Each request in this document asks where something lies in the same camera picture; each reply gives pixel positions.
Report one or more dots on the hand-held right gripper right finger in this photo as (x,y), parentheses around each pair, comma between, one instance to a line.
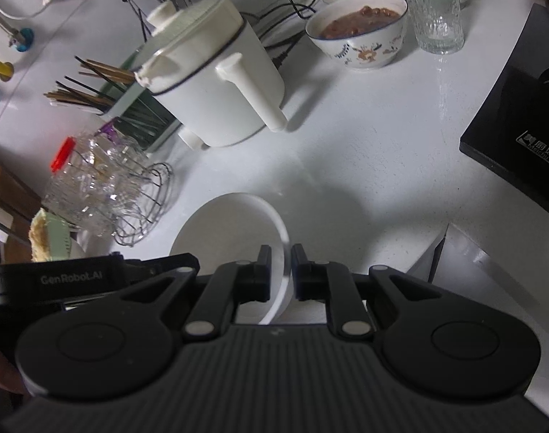
(299,279)

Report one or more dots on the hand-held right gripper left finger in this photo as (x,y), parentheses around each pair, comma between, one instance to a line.
(263,279)

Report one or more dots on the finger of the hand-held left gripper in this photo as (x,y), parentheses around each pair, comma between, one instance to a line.
(161,266)

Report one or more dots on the plain white ceramic bowl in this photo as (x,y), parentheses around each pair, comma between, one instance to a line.
(229,230)

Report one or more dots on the person's left hand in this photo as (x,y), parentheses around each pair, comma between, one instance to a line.
(1,370)

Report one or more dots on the white bowl under green container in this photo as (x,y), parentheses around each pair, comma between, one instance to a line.
(78,248)

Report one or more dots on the green noodle container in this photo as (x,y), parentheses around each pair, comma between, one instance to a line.
(58,239)

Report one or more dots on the dry yellow noodles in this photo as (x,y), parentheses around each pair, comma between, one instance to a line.
(38,239)

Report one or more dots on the glass jar with red lid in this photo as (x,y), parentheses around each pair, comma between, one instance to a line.
(65,189)

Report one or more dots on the upturned clear glass cups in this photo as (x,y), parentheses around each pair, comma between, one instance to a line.
(116,180)

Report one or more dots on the wooden cutting board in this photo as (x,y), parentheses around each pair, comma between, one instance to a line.
(8,194)

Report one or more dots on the green chopstick holder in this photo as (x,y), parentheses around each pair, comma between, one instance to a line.
(139,121)

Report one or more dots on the white electric cooking pot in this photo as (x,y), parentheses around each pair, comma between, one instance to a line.
(211,85)

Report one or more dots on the grey metal box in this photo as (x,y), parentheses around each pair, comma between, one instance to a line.
(491,270)

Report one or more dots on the yellow suction hook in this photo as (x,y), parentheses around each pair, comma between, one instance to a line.
(1,68)

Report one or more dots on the blue suction hook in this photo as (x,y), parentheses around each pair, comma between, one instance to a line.
(23,39)

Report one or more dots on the patterned ceramic bowl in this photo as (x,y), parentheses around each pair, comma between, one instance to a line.
(360,40)

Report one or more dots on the black induction cooker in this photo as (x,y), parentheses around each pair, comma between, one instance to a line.
(522,112)

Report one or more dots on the tall textured drinking glass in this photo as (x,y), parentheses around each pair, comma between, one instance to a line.
(432,9)

